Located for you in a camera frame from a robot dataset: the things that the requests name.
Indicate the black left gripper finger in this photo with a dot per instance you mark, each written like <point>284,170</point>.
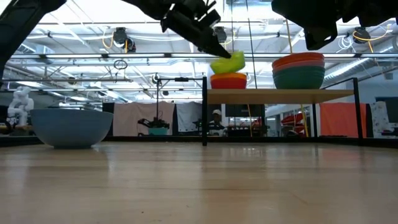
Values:
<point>214,45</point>

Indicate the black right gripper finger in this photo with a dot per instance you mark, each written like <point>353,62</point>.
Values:
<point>320,35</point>
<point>311,11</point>

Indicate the small green bowl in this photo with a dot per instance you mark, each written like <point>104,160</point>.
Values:
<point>228,63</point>

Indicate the small pinkish red bowl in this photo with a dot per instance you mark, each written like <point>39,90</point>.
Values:
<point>228,84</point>

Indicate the large teal bowl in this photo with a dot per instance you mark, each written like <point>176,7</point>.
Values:
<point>298,79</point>

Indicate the large blue bowl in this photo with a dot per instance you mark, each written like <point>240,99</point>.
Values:
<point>71,129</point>

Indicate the black background robot arm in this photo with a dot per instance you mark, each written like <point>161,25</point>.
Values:
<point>155,124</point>

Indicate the wooden shelf with black legs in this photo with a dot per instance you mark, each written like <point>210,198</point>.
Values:
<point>273,97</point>

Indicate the small black ceiling reel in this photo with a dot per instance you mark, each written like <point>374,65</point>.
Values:
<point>155,76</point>

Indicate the black monitor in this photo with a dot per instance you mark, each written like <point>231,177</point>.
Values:
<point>245,110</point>

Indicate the grey hanging cloth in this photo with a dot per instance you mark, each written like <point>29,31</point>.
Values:
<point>186,115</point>

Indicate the person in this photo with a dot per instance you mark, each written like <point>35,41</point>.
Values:
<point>216,127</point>

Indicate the orange-red partition panel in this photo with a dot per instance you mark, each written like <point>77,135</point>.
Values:
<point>339,119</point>

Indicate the red background object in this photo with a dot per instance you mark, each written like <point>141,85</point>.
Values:
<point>292,119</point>

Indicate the patterned white cloth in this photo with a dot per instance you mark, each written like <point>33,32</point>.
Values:
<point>377,119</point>

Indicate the teal bin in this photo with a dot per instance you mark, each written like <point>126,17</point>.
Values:
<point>158,131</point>

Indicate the pale pink hanging cloth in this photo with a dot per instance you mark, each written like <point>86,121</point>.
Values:
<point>130,118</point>

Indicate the black upright panel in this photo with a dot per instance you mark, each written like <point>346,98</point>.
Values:
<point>109,107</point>

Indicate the black metal frame stand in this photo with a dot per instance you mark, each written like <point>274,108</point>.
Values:
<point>182,79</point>

